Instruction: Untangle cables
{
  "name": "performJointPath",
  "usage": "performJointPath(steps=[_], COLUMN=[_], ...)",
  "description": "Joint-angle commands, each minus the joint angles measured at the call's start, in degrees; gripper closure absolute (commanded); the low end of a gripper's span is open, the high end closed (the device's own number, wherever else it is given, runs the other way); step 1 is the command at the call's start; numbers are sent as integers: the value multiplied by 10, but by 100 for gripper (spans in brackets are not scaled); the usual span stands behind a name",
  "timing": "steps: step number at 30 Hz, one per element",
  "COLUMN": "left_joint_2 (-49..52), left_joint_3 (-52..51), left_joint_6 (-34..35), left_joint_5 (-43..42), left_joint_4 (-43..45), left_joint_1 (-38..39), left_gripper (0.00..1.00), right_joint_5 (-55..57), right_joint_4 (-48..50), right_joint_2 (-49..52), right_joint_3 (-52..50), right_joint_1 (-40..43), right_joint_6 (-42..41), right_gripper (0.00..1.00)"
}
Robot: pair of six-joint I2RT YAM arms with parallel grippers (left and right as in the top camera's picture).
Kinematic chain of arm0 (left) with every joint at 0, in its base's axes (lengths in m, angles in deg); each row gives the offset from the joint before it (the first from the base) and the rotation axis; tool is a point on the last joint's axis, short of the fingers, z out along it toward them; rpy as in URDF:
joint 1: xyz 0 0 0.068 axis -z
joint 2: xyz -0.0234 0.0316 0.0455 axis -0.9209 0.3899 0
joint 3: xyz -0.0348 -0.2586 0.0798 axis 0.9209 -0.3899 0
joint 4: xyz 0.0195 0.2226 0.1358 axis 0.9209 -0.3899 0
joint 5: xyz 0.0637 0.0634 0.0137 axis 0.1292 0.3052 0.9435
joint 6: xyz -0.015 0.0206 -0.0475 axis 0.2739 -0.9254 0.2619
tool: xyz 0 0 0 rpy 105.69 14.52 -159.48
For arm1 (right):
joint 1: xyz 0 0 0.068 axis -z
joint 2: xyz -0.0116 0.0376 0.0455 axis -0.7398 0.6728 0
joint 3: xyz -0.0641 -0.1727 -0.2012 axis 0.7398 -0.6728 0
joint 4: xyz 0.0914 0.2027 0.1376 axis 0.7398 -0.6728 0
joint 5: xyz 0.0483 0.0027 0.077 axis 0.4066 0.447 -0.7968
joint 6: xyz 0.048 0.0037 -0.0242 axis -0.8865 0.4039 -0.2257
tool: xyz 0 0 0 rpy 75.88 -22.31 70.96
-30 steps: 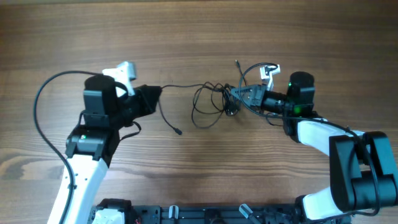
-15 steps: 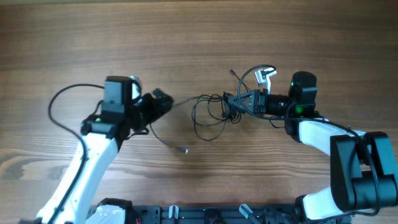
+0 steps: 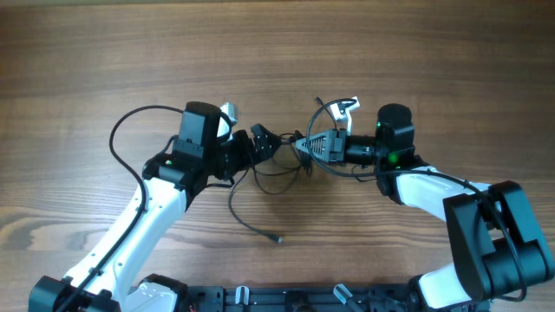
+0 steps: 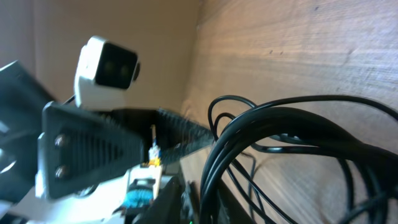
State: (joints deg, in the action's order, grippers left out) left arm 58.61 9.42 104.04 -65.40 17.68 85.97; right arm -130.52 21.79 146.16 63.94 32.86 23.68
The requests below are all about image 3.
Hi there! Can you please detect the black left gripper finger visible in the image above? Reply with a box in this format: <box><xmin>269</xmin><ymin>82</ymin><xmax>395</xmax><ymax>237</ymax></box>
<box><xmin>253</xmin><ymin>140</ymin><xmax>280</xmax><ymax>163</ymax></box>
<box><xmin>251</xmin><ymin>124</ymin><xmax>281</xmax><ymax>150</ymax></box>

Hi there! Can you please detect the black thin usb cable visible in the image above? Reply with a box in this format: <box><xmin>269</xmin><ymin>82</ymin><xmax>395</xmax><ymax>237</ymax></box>
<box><xmin>227</xmin><ymin>95</ymin><xmax>324</xmax><ymax>244</ymax></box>

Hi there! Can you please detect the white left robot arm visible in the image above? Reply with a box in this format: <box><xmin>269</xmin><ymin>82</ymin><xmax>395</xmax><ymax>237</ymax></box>
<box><xmin>28</xmin><ymin>101</ymin><xmax>282</xmax><ymax>311</ymax></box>

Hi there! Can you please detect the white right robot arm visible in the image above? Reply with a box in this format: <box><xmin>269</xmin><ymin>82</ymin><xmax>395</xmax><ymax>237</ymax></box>
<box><xmin>296</xmin><ymin>99</ymin><xmax>554</xmax><ymax>311</ymax></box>

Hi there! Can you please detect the black right camera cable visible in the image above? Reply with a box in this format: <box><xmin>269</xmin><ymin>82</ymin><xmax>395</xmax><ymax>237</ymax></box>
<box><xmin>305</xmin><ymin>97</ymin><xmax>528</xmax><ymax>303</ymax></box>

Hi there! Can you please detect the black camera cable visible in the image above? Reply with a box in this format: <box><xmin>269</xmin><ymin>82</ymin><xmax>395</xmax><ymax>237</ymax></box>
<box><xmin>55</xmin><ymin>105</ymin><xmax>233</xmax><ymax>312</ymax></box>
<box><xmin>305</xmin><ymin>97</ymin><xmax>528</xmax><ymax>303</ymax></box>

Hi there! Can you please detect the black left camera cable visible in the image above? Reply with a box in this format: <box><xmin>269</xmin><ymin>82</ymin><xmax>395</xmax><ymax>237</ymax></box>
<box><xmin>55</xmin><ymin>105</ymin><xmax>233</xmax><ymax>312</ymax></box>

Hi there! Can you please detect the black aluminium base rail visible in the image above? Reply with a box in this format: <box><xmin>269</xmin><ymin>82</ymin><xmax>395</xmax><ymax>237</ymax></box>
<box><xmin>182</xmin><ymin>284</ymin><xmax>421</xmax><ymax>312</ymax></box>

